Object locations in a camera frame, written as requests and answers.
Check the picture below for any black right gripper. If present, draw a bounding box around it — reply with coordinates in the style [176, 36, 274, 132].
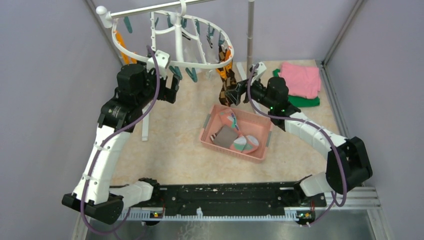
[224, 74, 275, 110]

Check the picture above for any brown argyle sock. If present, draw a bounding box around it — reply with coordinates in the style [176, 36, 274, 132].
[216, 61, 237, 107]
[216, 44, 233, 71]

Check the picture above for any pink striped sock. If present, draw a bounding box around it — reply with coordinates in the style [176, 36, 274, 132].
[218, 108, 259, 154]

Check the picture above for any grey sock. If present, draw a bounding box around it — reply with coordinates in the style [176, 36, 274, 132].
[210, 125, 239, 151]

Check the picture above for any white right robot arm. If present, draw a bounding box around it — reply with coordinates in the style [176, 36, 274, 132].
[224, 77, 373, 206]

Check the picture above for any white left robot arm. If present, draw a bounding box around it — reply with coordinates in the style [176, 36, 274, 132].
[62, 63, 182, 225]

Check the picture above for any white oval clip hanger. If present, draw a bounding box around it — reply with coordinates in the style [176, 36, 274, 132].
[111, 9, 235, 70]

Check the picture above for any green folded cloth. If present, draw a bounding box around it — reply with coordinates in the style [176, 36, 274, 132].
[272, 68, 321, 108]

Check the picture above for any pink plastic basket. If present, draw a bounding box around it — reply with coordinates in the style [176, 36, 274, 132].
[199, 104, 273, 164]

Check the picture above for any pink folded cloth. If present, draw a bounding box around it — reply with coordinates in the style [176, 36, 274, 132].
[279, 62, 322, 99]

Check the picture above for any white sock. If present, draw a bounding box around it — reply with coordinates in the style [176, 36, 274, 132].
[181, 28, 218, 83]

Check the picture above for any white drying rack stand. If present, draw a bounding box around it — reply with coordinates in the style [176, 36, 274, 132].
[96, 0, 259, 142]

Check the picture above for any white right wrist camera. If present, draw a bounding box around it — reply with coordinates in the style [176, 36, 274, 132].
[249, 61, 267, 84]

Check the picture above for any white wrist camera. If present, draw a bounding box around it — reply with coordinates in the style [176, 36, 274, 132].
[249, 61, 267, 84]
[146, 50, 170, 79]

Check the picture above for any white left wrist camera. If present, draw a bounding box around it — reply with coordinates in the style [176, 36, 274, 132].
[146, 50, 170, 79]

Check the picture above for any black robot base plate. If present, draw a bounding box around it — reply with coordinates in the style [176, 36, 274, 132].
[136, 181, 327, 217]

